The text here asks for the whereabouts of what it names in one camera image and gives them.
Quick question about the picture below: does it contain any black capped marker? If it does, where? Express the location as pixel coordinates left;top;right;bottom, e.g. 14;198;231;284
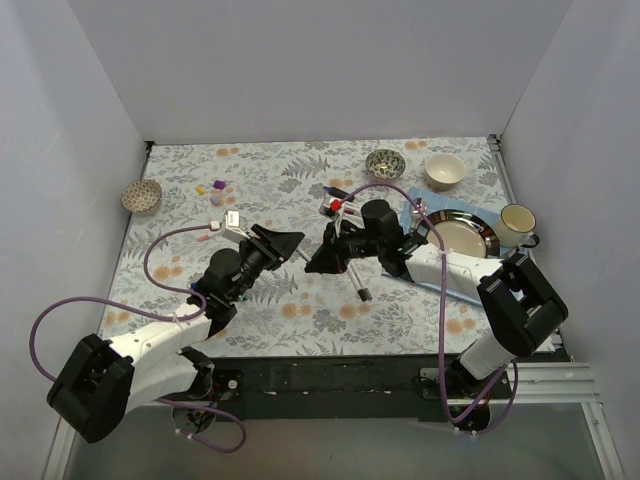
347;264;366;301

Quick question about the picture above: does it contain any purple black highlighter pen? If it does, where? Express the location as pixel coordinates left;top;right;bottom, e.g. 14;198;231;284
323;186;348;199

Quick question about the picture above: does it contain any green capped marker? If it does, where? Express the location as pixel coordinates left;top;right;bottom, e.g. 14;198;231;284
296;248;310;263

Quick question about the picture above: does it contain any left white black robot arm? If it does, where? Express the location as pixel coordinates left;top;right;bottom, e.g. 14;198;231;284
46;225;304;443

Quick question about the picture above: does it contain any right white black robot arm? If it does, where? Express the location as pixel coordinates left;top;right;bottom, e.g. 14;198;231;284
305;197;568;398

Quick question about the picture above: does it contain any floral dark patterned bowl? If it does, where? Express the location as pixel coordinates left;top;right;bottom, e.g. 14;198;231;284
365;149;407;183

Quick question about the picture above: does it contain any floral tablecloth mat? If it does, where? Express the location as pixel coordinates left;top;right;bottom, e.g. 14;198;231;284
100;137;507;357

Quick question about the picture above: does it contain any blue checked cloth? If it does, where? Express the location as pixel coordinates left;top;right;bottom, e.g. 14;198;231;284
399;187;513;306

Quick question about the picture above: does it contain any dark rimmed dinner plate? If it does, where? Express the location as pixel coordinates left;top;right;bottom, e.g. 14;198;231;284
421;209;501;258

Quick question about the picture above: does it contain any cream ceramic bowl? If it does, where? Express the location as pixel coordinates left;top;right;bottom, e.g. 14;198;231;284
425;153;467;191

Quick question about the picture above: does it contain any patterned bowl at left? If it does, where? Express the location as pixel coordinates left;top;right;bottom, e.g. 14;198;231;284
121;179;162;214

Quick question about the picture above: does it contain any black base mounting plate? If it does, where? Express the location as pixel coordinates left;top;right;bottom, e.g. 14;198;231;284
199;355;519;424

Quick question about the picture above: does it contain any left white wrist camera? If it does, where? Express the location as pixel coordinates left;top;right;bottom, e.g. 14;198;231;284
209;210;249;243

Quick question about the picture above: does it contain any cream mug dark handle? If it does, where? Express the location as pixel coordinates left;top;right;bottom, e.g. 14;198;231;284
493;204;540;249

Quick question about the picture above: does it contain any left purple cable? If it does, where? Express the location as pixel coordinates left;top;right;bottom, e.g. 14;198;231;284
29;222;247;454

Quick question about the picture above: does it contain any aluminium frame rail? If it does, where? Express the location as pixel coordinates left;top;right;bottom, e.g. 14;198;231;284
62;362;601;406

